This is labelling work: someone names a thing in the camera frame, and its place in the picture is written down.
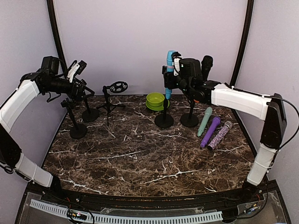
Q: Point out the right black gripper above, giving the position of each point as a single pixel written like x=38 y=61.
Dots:
x=169 y=82

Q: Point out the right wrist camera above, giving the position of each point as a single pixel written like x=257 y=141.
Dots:
x=176 y=57

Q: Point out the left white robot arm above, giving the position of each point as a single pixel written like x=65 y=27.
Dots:
x=46 y=80

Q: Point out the black round-base mic stand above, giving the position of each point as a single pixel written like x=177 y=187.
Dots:
x=164 y=120
x=90 y=114
x=78 y=131
x=189 y=119

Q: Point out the rhinestone silver microphone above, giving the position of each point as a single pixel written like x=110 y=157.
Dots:
x=220 y=135

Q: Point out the light blue microphone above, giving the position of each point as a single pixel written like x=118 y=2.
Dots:
x=169 y=71

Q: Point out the lime green plate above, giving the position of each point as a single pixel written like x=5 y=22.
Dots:
x=151 y=107

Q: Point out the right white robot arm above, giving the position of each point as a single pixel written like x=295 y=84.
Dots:
x=190 y=76

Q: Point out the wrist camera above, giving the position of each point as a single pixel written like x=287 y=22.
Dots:
x=176 y=57
x=76 y=68

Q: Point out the lime green bowl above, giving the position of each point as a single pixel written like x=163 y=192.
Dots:
x=155 y=99

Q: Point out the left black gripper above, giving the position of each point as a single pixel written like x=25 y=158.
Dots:
x=77 y=96

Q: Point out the white slotted cable duct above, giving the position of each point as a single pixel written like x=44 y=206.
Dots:
x=122 y=216

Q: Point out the purple microphone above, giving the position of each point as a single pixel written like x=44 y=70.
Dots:
x=215 y=122

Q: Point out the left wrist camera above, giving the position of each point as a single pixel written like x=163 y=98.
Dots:
x=76 y=68

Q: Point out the mint green microphone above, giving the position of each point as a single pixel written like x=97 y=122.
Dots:
x=207 y=115

